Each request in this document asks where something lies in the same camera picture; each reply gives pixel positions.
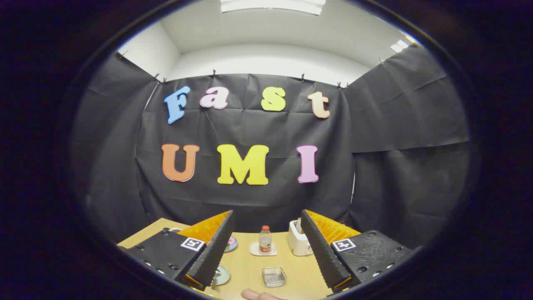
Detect clear water bottle red cap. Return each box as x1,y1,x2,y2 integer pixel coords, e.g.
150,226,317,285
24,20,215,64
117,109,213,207
259,225,273,255

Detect pale green plate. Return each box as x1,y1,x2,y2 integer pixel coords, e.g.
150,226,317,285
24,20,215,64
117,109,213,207
214,265,231,286

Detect long ceiling light panel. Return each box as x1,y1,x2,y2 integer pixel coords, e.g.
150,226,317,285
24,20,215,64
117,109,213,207
220,0,326,16

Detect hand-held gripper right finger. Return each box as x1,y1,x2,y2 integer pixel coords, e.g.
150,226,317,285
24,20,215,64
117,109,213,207
301,209,413,294

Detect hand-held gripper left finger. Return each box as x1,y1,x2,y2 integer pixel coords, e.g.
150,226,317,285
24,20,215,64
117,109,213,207
119,210,234,291

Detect white square coaster tray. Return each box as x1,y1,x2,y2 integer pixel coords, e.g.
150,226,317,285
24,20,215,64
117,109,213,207
249,242,278,257

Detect metal wire basket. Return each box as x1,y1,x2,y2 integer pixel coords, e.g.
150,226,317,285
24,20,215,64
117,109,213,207
262,267,287,288

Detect white toaster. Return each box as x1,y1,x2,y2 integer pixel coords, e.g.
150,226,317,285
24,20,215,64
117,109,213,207
288,220,314,256

